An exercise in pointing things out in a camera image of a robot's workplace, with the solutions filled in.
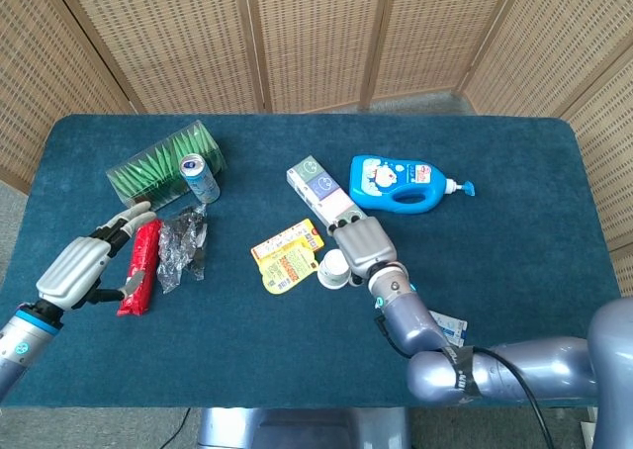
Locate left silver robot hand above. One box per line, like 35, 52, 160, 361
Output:
36, 200, 158, 313

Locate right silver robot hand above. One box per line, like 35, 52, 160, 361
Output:
326, 215, 400, 287

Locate white paper cup green flowers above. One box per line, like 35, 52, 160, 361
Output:
316, 248, 353, 290

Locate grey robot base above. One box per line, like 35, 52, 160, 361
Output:
197, 407, 411, 449

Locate blue detergent bottle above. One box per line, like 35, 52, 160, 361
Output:
348, 154, 477, 216

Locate flat yellow cardboard box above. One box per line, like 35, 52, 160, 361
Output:
250, 218, 326, 262

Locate red snack package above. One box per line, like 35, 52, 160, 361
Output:
116, 219, 163, 317

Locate pastel tissue multipack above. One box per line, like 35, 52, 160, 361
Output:
286, 154, 370, 235

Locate yellow snack pouch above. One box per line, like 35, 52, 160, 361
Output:
256, 236, 318, 297

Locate crumpled clear plastic bag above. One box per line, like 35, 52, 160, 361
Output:
156, 203, 209, 295

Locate blue white toothpaste tube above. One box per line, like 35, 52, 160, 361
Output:
427, 309, 469, 349

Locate clear box green sachets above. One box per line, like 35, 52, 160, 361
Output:
105, 119, 229, 213

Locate light blue drink can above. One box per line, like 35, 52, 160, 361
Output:
178, 153, 221, 204

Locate dark blue table cloth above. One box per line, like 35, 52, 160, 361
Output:
0, 114, 622, 409

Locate wicker folding screen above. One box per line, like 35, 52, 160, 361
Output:
0, 0, 633, 272

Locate black velcro strap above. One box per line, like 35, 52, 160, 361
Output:
440, 344, 484, 399

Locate thin black floor cable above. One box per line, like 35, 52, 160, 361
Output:
167, 407, 192, 440

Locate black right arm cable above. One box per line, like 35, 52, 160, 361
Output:
374, 314, 555, 449

